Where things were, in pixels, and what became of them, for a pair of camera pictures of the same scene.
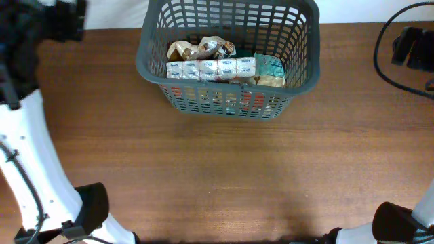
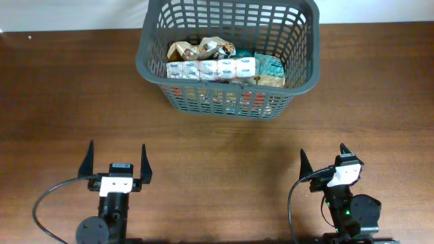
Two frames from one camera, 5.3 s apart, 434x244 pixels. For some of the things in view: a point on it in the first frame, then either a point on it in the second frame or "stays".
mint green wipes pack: x=265 y=64 stays
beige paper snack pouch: x=267 y=80 stays
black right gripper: x=402 y=45 to x=305 y=167
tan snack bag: x=211 y=47 stays
